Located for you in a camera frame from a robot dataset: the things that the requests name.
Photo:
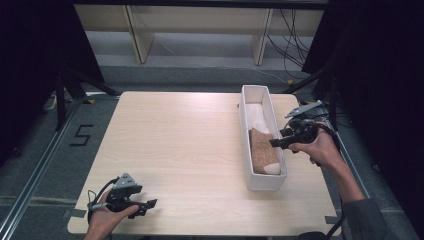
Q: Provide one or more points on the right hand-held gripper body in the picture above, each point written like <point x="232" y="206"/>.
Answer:
<point x="303" y="131"/>

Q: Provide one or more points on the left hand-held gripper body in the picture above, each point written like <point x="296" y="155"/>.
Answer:
<point x="121" y="196"/>

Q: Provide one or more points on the brown sock with label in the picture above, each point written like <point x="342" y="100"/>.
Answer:
<point x="263" y="150"/>

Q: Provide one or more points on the long white storage box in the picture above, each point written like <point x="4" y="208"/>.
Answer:
<point x="250" y="180"/>

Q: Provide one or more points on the person's right hand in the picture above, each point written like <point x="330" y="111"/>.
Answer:
<point x="323" y="150"/>

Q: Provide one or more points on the person's left hand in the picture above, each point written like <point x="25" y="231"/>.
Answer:
<point x="105" y="221"/>

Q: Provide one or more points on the grey tape strip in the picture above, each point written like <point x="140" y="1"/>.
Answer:
<point x="78" y="213"/>
<point x="331" y="220"/>

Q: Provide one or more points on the black metal stand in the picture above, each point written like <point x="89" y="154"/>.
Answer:
<point x="60" y="100"/>
<point x="333" y="90"/>

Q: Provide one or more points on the black tape numeral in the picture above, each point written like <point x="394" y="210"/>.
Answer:
<point x="81" y="135"/>

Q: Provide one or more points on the black curtain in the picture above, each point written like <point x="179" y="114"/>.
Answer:
<point x="383" y="83"/>
<point x="30" y="60"/>

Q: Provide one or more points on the yellow black tape piece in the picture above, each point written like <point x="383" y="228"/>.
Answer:
<point x="89" y="101"/>

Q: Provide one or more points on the cream shelf unit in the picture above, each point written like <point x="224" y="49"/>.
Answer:
<point x="200" y="18"/>

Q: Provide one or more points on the aluminium floor rail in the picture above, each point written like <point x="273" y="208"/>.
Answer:
<point x="36" y="173"/>
<point x="358" y="186"/>

